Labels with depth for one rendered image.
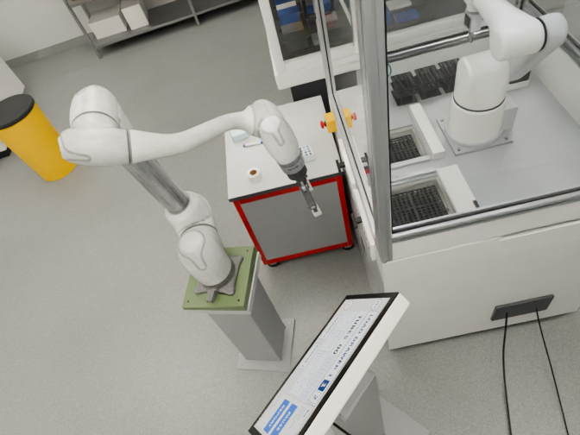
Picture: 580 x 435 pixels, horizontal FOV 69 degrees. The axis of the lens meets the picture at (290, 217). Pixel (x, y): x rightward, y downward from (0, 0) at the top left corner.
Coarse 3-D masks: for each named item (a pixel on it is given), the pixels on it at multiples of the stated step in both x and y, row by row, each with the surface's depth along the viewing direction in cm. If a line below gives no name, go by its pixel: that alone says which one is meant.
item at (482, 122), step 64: (448, 0) 81; (512, 0) 83; (576, 0) 85; (448, 64) 92; (512, 64) 94; (576, 64) 97; (448, 128) 107; (512, 128) 110; (576, 128) 113; (448, 192) 127; (512, 192) 131
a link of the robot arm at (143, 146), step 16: (240, 112) 145; (256, 112) 144; (272, 112) 144; (192, 128) 132; (208, 128) 135; (224, 128) 141; (240, 128) 146; (256, 128) 145; (144, 144) 121; (160, 144) 123; (176, 144) 126; (192, 144) 130; (144, 160) 124
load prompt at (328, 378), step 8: (376, 312) 116; (368, 320) 116; (360, 328) 117; (352, 336) 117; (360, 336) 113; (352, 344) 113; (344, 352) 113; (336, 360) 114; (344, 360) 110; (336, 368) 110; (328, 376) 110; (320, 384) 110; (328, 384) 107; (320, 392) 107; (312, 400) 107
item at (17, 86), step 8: (0, 64) 434; (0, 72) 429; (8, 72) 443; (0, 80) 425; (8, 80) 438; (16, 80) 454; (0, 88) 420; (8, 88) 434; (16, 88) 449; (0, 96) 416; (8, 96) 429; (0, 144) 393; (0, 152) 404; (8, 152) 408
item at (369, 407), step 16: (368, 384) 120; (368, 400) 127; (384, 400) 208; (352, 416) 119; (368, 416) 138; (384, 416) 203; (400, 416) 202; (336, 432) 153; (352, 432) 128; (368, 432) 150; (384, 432) 184; (400, 432) 197; (416, 432) 196
